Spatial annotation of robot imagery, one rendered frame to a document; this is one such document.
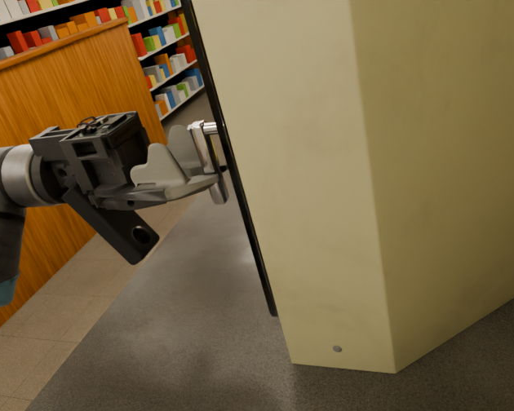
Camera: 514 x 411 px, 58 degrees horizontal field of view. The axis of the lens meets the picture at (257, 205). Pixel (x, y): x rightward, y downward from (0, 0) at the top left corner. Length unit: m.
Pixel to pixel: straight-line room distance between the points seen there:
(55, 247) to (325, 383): 2.54
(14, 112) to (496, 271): 2.57
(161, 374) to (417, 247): 0.32
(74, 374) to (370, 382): 0.36
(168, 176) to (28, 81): 2.49
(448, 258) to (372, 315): 0.09
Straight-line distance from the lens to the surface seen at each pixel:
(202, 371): 0.56
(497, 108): 0.45
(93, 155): 0.49
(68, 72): 3.16
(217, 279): 0.68
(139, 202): 0.48
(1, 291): 0.62
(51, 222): 2.92
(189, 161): 0.50
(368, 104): 0.35
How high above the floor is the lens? 1.34
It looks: 28 degrees down
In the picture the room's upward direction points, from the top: 15 degrees counter-clockwise
